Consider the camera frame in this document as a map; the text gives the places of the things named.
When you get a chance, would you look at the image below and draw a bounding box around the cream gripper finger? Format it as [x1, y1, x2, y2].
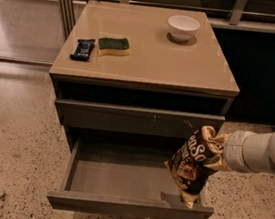
[208, 134, 230, 150]
[204, 157, 231, 172]

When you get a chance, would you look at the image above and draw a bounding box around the brown chip bag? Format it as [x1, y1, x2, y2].
[165, 125, 223, 208]

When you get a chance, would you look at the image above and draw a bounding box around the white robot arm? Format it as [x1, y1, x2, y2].
[206, 131, 275, 175]

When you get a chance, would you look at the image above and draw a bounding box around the closed upper drawer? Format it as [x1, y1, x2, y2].
[55, 98, 225, 139]

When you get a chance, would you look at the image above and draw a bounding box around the grey drawer cabinet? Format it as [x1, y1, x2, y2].
[31, 0, 250, 219]

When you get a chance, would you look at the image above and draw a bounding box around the open middle drawer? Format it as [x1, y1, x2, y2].
[47, 138, 214, 219]

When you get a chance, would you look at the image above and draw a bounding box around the white bowl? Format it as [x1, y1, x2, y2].
[167, 15, 200, 42]

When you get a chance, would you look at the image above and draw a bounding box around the green yellow sponge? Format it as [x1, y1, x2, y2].
[98, 37, 130, 56]

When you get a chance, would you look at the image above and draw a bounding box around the dark blue snack bar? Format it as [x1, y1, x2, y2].
[70, 39, 95, 61]

